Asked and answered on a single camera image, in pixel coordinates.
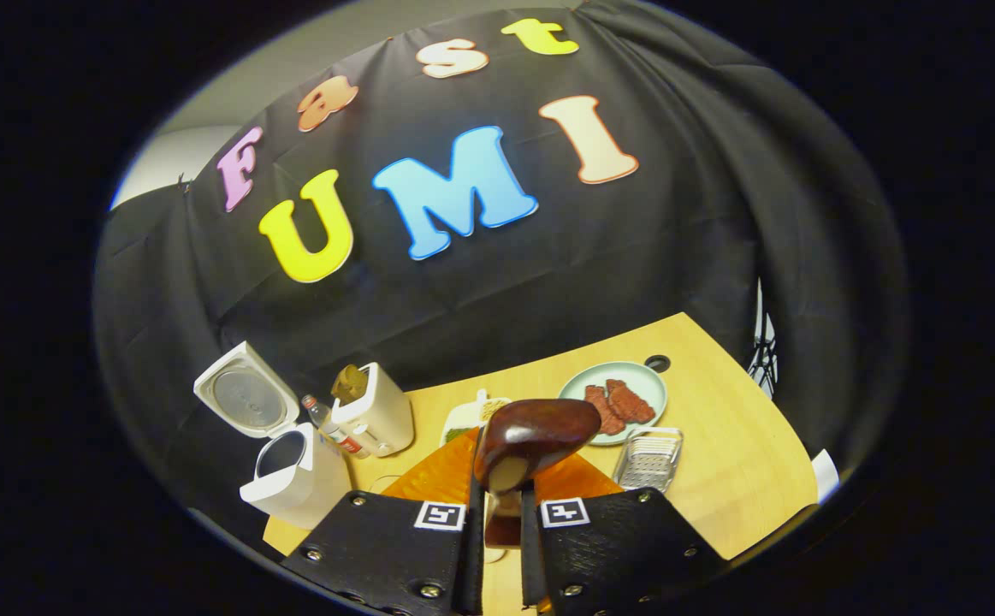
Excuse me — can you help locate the pale green plate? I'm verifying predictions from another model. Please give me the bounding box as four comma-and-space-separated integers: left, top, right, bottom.
559, 361, 667, 447

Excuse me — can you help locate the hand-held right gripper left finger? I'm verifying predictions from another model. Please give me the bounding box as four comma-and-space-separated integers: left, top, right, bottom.
281, 428, 485, 616

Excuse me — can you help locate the brown wooden spoon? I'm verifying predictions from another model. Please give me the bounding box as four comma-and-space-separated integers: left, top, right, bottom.
473, 398, 602, 548

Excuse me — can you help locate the clear plastic bottle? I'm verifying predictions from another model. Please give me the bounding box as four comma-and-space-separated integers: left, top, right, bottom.
302, 394, 370, 460

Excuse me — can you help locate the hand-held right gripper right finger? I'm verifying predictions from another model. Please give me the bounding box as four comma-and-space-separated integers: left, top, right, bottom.
518, 453, 729, 616

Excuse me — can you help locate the black backdrop cloth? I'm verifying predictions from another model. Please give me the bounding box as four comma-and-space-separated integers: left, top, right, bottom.
93, 0, 909, 548

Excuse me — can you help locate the metal mesh chopstick holder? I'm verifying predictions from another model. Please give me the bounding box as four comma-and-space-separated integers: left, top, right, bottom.
613, 426, 684, 493

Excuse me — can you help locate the brown toast slice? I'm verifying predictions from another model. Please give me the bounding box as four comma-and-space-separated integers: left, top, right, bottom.
332, 364, 370, 406

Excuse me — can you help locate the white paper sheet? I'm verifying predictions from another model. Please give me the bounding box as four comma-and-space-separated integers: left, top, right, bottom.
809, 449, 842, 504

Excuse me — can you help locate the red meat piece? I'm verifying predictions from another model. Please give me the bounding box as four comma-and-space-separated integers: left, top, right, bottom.
584, 385, 626, 437
606, 379, 657, 424

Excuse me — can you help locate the white divided grain dish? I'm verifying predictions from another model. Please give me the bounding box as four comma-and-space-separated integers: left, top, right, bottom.
441, 389, 515, 447

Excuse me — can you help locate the white rice cooker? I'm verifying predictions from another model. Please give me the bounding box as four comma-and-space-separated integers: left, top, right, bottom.
193, 341, 352, 531

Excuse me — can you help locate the white toaster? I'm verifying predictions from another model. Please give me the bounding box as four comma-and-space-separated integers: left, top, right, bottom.
330, 362, 415, 459

